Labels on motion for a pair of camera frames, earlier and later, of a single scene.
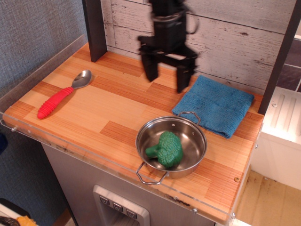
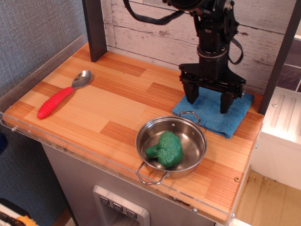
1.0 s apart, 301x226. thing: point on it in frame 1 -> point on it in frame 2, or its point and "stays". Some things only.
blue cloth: [220, 108] stays
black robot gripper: [168, 45] -> [212, 72]
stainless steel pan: [186, 125] stays
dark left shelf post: [96, 29] stays
